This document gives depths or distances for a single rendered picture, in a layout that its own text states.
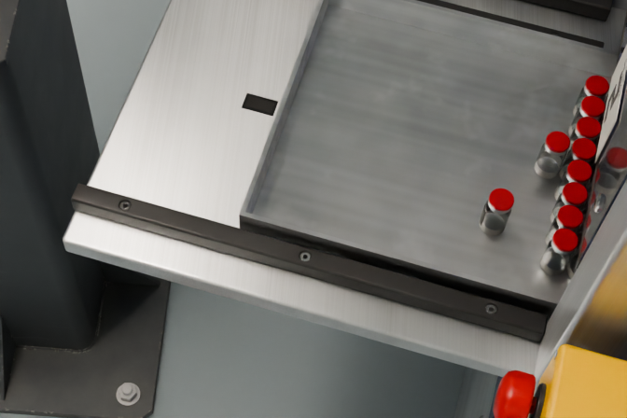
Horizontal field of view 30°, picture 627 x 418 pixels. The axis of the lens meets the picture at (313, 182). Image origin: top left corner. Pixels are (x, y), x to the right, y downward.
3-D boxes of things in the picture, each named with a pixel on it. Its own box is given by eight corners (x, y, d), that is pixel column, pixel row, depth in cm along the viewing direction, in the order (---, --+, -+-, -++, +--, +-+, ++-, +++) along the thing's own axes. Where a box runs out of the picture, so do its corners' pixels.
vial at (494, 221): (507, 217, 99) (517, 192, 96) (502, 239, 98) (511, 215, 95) (481, 210, 100) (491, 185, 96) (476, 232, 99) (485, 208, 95)
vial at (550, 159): (561, 161, 103) (573, 133, 99) (556, 182, 101) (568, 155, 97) (536, 155, 103) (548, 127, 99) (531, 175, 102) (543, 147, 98)
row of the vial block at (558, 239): (598, 107, 106) (612, 77, 102) (564, 279, 97) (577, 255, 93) (575, 101, 106) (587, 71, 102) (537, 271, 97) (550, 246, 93)
